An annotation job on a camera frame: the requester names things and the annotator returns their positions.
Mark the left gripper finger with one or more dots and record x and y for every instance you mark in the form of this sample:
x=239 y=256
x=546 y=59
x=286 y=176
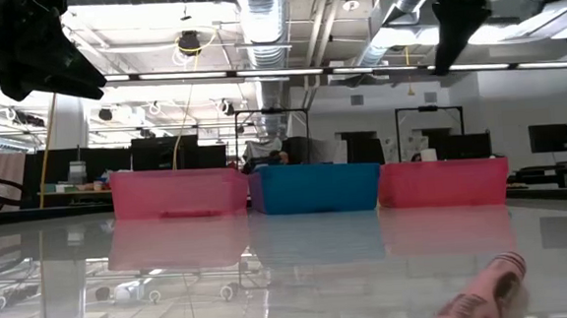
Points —
x=56 y=74

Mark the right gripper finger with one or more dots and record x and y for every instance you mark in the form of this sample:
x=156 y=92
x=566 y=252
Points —
x=458 y=25

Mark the purple crayon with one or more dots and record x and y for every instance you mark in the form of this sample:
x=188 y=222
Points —
x=489 y=289

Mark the clear plastic container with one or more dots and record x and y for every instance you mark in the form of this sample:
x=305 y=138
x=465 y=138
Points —
x=77 y=172

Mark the wooden side table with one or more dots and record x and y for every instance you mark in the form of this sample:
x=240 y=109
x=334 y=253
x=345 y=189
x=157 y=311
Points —
x=76 y=192

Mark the white paper roll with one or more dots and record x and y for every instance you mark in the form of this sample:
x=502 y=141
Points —
x=428 y=154

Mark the black partition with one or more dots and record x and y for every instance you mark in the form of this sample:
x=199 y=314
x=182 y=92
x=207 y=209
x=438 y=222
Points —
x=165 y=156

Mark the black monitor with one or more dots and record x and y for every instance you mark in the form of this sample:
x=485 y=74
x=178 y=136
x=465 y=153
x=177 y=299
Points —
x=551 y=137

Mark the small red plastic bin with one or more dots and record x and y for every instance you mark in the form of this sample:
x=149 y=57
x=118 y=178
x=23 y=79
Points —
x=443 y=184

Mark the large pink plastic bin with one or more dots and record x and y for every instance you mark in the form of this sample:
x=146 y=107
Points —
x=179 y=192

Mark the black monitor stand desk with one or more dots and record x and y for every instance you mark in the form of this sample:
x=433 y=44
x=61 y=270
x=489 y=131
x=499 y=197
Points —
x=560 y=169

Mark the long ceiling light bar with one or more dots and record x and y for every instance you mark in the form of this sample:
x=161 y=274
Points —
x=278 y=72

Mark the blue plastic bin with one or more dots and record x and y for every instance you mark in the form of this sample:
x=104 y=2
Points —
x=315 y=186

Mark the white cloth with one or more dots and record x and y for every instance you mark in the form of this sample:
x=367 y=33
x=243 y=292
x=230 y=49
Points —
x=260 y=148

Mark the silver ventilation duct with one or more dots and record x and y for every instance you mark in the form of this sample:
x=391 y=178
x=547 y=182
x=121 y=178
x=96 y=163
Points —
x=266 y=32
x=380 y=39

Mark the black frame rig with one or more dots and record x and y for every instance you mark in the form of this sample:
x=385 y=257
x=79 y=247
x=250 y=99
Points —
x=271 y=111
x=428 y=108

